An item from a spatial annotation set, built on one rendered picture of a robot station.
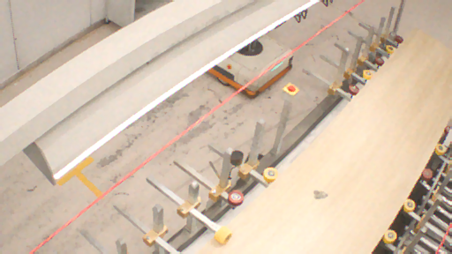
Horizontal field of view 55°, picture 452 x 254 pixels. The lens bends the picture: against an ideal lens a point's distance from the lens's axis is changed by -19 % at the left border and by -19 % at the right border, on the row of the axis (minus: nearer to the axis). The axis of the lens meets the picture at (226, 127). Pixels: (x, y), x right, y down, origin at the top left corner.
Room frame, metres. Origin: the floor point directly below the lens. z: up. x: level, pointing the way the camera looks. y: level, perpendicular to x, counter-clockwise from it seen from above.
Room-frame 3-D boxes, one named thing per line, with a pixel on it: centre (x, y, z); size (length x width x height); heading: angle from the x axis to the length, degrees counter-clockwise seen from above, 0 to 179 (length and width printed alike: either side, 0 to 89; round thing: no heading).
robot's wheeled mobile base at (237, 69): (3.71, -0.08, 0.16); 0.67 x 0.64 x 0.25; 57
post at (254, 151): (1.90, -0.17, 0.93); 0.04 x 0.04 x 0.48; 57
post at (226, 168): (1.69, -0.03, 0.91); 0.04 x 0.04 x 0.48; 57
